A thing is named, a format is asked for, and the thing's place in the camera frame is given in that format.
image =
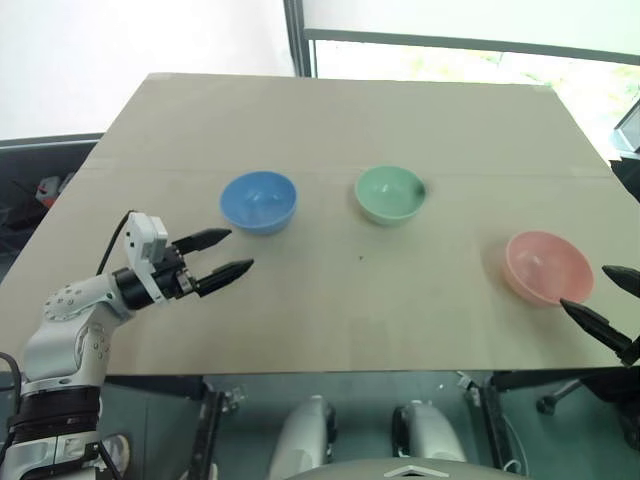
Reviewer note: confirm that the silver right robot leg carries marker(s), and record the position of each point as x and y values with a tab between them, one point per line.
430	435

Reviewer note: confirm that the red bowl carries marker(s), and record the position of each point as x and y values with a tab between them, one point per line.
549	273

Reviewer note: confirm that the green bowl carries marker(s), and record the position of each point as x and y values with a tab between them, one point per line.
390	195

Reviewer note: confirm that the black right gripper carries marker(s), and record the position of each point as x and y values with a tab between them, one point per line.
632	353

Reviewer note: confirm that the silver left robot leg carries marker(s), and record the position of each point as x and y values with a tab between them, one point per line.
305	435

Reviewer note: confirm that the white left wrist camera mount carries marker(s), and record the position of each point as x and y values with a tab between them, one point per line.
142	240

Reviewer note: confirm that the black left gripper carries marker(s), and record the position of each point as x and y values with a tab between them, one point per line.
172	272

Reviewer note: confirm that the black office chair base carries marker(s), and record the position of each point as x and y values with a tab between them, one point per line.
585	387

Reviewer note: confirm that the dark window frame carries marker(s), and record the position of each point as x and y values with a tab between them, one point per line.
350	40

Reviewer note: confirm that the silver robot leg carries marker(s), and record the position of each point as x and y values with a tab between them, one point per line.
305	435
430	435

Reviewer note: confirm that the silver robot torso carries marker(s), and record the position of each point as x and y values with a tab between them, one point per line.
405	471

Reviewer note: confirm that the black table leg frame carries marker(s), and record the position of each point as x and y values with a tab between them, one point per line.
207	430
492	425

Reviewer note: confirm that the blue bowl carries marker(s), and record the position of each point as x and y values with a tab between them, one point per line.
258	202

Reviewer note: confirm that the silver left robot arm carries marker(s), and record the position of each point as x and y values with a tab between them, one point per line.
65	320

